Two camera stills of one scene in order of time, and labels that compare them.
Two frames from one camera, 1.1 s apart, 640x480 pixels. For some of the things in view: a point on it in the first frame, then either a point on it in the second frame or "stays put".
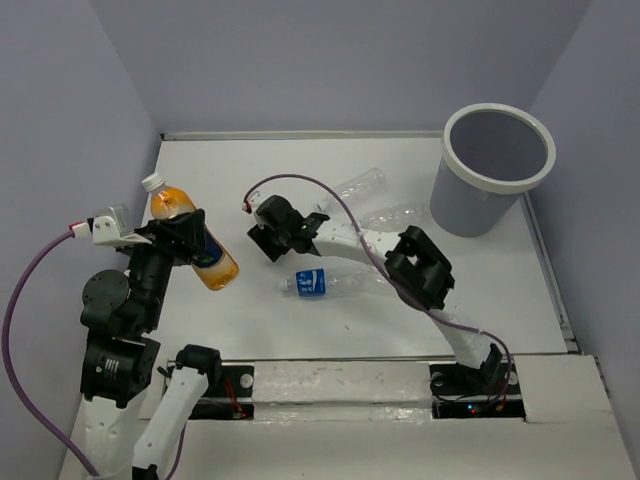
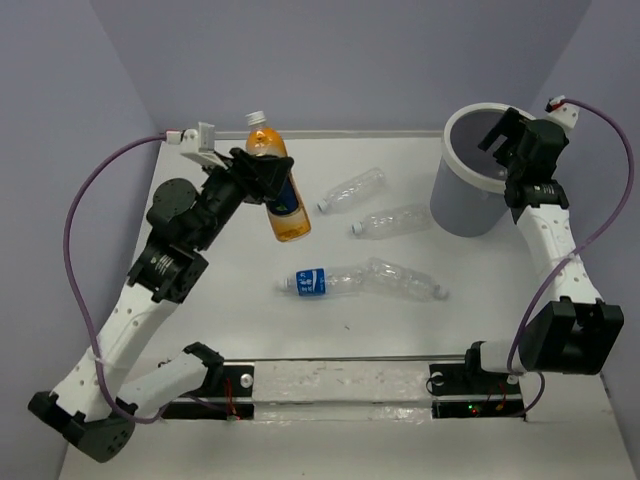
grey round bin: [491, 154] stays put
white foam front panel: [342, 391] stays put
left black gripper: [189, 228] → [264, 175]
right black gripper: [264, 240] → [511, 125]
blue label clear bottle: [314, 283] stays put
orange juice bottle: [214, 266] → [288, 215]
